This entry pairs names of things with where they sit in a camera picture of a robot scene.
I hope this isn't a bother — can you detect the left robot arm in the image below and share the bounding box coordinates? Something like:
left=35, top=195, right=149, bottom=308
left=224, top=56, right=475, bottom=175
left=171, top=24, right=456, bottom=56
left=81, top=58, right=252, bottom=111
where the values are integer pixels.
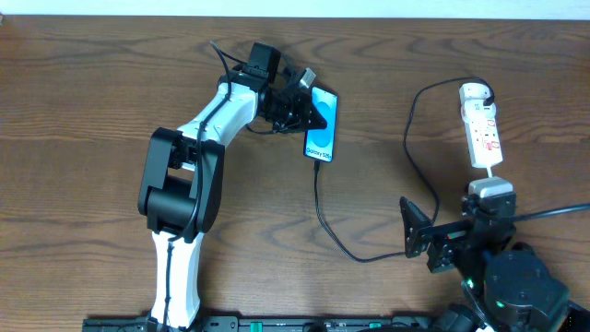
left=137, top=42, right=328, bottom=331

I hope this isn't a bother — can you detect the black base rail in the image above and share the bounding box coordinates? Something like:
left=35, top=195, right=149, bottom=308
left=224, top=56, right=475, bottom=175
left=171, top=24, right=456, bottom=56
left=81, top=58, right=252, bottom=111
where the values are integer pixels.
left=81, top=315, right=433, bottom=332

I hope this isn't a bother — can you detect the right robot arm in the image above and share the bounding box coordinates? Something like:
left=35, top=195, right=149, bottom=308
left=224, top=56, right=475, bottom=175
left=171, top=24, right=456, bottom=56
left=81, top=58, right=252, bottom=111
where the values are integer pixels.
left=399, top=192, right=589, bottom=331

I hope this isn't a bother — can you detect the black USB charging cable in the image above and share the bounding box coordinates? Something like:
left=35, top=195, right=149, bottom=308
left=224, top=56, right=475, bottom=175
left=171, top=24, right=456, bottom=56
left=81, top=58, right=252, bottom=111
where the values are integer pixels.
left=313, top=76, right=496, bottom=264

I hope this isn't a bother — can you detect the blue Galaxy smartphone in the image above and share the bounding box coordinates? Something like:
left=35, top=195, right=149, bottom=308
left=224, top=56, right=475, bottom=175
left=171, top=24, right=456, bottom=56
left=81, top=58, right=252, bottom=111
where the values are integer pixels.
left=303, top=87, right=338, bottom=162

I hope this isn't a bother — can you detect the white power strip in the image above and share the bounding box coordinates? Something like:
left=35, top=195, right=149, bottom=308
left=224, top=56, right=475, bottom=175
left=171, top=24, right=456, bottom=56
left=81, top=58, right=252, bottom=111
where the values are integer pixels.
left=461, top=99, right=503, bottom=169

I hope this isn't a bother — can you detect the white USB charger adapter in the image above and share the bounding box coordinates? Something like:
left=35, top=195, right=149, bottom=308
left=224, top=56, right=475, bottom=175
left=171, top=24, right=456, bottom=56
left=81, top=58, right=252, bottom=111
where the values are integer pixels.
left=459, top=82, right=490, bottom=104

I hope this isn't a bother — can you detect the black left camera cable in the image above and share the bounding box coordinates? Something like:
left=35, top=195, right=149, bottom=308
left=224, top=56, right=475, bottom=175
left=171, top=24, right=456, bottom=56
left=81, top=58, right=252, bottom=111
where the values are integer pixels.
left=160, top=40, right=296, bottom=331

